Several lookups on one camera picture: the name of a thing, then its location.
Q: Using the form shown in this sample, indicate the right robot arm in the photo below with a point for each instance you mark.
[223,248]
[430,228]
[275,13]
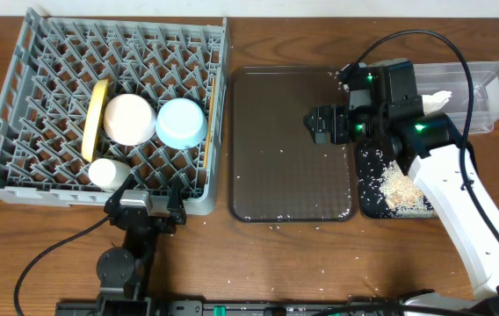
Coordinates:
[385,109]

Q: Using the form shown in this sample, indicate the grey plastic dish rack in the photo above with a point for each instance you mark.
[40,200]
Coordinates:
[47,90]

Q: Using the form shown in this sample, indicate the clear plastic waste bin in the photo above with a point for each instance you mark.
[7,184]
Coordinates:
[433,77]

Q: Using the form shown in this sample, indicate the white cup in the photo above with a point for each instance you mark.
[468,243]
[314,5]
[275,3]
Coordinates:
[108,175]

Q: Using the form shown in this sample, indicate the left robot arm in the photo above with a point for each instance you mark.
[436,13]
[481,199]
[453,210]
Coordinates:
[124,271]

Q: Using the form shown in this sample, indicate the white napkin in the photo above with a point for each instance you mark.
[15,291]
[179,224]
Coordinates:
[436,101]

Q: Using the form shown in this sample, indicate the black waste tray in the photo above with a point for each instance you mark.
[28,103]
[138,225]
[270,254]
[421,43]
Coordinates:
[377,188]

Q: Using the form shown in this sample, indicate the rice and food scraps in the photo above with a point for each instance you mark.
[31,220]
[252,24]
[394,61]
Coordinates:
[401,191]

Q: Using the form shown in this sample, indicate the yellow plate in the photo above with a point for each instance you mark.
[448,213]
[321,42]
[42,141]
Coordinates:
[94,119]

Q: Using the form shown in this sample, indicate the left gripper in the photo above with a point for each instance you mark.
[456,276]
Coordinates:
[142,219]

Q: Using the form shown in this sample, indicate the white bowl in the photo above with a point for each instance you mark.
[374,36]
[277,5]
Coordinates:
[129,120]

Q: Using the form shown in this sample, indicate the dark brown serving tray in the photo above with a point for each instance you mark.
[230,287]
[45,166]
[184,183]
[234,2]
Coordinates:
[276,172]

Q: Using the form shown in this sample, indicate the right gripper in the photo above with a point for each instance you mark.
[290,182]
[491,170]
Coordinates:
[338,114]

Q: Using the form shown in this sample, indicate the light blue bowl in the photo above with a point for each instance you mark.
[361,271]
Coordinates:
[181,124]

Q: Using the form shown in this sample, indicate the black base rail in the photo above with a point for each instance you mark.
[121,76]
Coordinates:
[425,302]

